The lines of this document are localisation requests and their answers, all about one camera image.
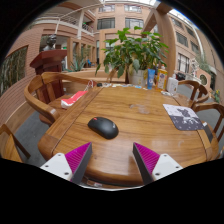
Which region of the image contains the black computer mouse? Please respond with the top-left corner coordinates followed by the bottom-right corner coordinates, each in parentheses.
top-left (87, 116), bottom-right (120, 140)

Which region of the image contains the blue tube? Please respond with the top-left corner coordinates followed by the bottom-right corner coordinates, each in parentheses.
top-left (146, 68), bottom-right (156, 90)

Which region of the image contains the yellow dish soap bottle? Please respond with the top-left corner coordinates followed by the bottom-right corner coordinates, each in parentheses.
top-left (155, 64), bottom-right (169, 92)

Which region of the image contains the white pump bottle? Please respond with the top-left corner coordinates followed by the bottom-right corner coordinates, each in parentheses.
top-left (165, 76), bottom-right (179, 95)

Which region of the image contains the wooden planter box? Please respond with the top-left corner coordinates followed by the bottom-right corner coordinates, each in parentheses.
top-left (63, 68), bottom-right (127, 84)

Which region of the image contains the wooden armchair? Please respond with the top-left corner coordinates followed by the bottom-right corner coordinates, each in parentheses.
top-left (0, 123), bottom-right (32, 164)
top-left (176, 79), bottom-right (211, 108)
top-left (106, 68), bottom-right (131, 84)
top-left (23, 71), bottom-right (101, 126)
top-left (191, 102), bottom-right (224, 158)

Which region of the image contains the white figure sculpture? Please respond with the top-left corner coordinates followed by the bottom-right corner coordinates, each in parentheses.
top-left (191, 58), bottom-right (201, 81)

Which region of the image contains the dark red wooden lectern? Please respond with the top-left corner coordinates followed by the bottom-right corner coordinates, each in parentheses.
top-left (29, 49), bottom-right (68, 100)

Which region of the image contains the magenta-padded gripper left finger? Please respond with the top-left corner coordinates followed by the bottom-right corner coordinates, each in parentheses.
top-left (39, 142), bottom-right (93, 185)

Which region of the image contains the black notebook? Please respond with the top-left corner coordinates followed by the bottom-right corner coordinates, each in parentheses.
top-left (202, 121), bottom-right (215, 144)

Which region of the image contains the dark bust statue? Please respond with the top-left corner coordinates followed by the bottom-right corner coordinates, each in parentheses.
top-left (42, 33), bottom-right (58, 52)

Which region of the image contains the green potted plant white pot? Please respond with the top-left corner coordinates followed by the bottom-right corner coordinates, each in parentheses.
top-left (94, 26), bottom-right (170, 88)

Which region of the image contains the clear bag of white items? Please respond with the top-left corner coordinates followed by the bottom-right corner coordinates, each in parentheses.
top-left (160, 90), bottom-right (174, 98)

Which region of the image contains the yellow flowering potted plant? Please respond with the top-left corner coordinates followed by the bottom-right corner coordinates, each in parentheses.
top-left (213, 89), bottom-right (222, 104)

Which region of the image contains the spiky green agave plant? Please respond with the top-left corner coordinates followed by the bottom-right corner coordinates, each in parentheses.
top-left (66, 46), bottom-right (92, 73)

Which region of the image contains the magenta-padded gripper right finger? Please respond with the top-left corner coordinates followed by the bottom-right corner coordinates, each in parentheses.
top-left (132, 142), bottom-right (184, 185)

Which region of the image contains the grey white printed mouse pad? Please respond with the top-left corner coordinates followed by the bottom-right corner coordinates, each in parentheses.
top-left (162, 103), bottom-right (205, 132)

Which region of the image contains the red white package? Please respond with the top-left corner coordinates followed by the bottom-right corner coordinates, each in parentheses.
top-left (60, 90), bottom-right (88, 109)

